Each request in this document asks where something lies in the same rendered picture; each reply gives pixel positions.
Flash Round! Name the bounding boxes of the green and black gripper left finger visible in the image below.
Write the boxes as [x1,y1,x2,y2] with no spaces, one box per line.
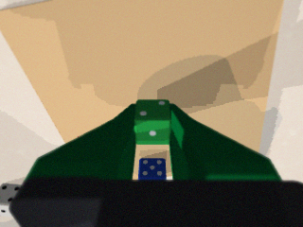
[25,104,136,180]

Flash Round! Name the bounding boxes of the tan flat mat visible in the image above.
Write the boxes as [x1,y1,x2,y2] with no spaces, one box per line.
[0,0,284,152]

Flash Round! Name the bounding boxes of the grey die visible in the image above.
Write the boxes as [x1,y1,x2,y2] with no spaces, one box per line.
[0,183,20,217]

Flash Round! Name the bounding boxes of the green die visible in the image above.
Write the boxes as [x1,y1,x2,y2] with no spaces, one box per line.
[134,99,171,145]

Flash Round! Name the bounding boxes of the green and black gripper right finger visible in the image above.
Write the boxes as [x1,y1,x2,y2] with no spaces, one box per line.
[169,103,282,180]

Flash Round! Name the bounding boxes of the blue dice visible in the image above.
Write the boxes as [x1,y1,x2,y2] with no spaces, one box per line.
[138,158,167,180]

